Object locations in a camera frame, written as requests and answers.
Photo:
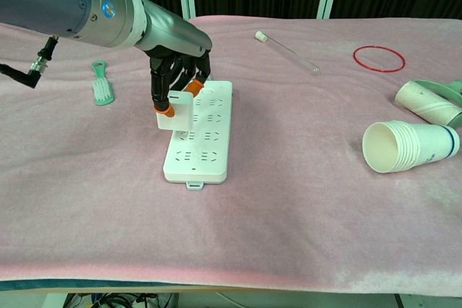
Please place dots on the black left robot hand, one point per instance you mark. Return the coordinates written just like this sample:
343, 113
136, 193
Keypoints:
173, 34

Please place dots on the white plug adapter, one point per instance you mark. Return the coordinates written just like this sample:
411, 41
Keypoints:
178, 113

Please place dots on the white power strip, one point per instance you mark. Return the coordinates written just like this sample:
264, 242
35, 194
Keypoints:
213, 135

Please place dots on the green cleaning brush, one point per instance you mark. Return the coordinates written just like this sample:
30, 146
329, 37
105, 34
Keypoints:
103, 89

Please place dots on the glass test tube white cap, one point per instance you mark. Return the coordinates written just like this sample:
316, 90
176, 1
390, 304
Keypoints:
288, 52

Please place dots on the pink table cloth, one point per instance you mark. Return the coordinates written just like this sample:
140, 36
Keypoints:
288, 214

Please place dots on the stack of white paper cups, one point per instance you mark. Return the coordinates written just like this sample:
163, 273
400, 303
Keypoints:
415, 145

